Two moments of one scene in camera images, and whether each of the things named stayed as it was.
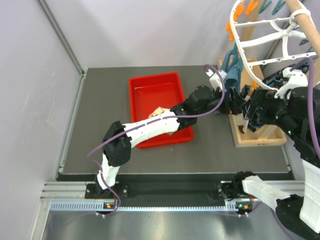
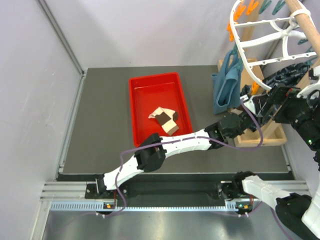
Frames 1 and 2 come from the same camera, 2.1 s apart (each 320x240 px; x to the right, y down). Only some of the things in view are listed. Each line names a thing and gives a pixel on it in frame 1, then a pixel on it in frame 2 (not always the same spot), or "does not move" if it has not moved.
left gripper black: [232, 105] -> [259, 120]
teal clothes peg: [266, 4] does not move
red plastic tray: [147, 93] does not move
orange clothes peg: [237, 11] does not move
